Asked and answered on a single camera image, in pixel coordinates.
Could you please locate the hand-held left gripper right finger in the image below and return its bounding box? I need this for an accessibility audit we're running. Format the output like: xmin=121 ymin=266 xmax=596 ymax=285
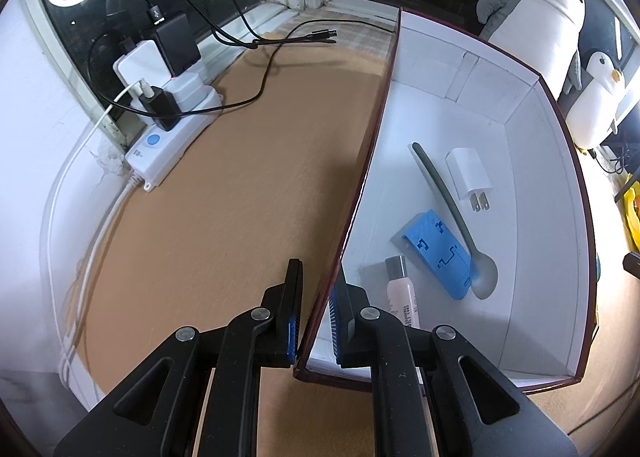
xmin=327 ymin=274 xmax=578 ymax=457

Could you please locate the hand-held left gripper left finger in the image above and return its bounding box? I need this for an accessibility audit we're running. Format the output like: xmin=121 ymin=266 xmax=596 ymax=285
xmin=52 ymin=258 xmax=305 ymax=457

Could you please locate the pink cosmetic tube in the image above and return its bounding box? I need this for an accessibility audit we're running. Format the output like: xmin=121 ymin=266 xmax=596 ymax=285
xmin=384 ymin=255 xmax=422 ymax=330

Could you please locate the brown box with white inside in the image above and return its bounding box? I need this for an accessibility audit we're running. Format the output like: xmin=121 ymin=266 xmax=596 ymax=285
xmin=292 ymin=7 xmax=601 ymax=395

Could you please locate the blue phone stand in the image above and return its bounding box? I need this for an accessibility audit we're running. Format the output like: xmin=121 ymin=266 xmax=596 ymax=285
xmin=402 ymin=210 xmax=475 ymax=301

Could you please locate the grey-handled spoon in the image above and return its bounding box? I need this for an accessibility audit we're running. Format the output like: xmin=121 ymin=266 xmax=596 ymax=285
xmin=411 ymin=142 xmax=499 ymax=300

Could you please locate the white wall charger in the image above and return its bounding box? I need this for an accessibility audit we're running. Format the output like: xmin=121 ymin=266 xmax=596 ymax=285
xmin=445 ymin=148 xmax=492 ymax=213

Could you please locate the yellow bowl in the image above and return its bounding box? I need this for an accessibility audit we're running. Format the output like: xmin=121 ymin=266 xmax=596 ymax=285
xmin=620 ymin=184 xmax=640 ymax=250

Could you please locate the small penguin plush toy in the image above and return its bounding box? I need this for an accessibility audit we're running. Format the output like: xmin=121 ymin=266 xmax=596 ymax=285
xmin=566 ymin=51 xmax=627 ymax=153

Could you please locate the white power strip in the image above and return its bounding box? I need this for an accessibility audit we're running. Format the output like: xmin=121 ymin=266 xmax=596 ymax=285
xmin=125 ymin=87 xmax=223 ymax=193

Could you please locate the large penguin plush toy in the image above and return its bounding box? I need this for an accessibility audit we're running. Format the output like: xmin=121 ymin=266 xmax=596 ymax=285
xmin=475 ymin=0 xmax=587 ymax=98

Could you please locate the small black usb charger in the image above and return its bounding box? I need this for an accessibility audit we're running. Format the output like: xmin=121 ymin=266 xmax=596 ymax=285
xmin=132 ymin=86 xmax=183 ymax=133

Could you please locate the white cube plug adapter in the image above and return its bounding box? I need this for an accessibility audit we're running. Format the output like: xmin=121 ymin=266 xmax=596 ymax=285
xmin=167 ymin=71 xmax=207 ymax=105

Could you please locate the chequered cloth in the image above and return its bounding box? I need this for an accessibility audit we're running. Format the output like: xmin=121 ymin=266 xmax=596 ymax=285
xmin=265 ymin=7 xmax=398 ymax=58

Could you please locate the flat white power adapter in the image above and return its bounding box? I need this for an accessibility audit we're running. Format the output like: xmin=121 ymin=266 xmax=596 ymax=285
xmin=112 ymin=40 xmax=173 ymax=88

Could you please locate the large black power adapter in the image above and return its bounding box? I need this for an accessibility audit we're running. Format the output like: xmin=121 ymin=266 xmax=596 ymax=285
xmin=150 ymin=12 xmax=202 ymax=75

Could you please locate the black cable with inline switch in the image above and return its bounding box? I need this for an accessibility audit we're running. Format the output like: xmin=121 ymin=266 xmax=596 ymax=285
xmin=582 ymin=144 xmax=631 ymax=174

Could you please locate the white power strip cord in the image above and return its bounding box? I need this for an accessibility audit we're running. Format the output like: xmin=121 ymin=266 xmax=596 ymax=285
xmin=60 ymin=177 xmax=146 ymax=383

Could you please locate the thin black cable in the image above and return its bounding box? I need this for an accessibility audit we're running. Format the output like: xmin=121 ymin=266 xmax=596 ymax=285
xmin=177 ymin=20 xmax=401 ymax=113

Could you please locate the white charging cable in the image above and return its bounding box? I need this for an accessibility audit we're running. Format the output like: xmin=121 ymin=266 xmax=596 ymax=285
xmin=42 ymin=80 xmax=151 ymax=388

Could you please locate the black looped power cable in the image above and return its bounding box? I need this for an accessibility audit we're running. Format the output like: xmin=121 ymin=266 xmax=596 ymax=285
xmin=86 ymin=32 xmax=151 ymax=110

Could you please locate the thick black usb cable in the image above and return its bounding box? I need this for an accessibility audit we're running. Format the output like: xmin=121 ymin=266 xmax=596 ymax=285
xmin=139 ymin=0 xmax=338 ymax=50

